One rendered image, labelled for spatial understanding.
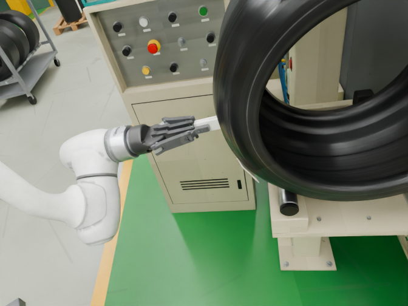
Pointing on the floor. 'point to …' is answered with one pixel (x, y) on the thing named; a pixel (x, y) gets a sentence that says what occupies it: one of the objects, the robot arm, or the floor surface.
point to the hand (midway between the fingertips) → (209, 124)
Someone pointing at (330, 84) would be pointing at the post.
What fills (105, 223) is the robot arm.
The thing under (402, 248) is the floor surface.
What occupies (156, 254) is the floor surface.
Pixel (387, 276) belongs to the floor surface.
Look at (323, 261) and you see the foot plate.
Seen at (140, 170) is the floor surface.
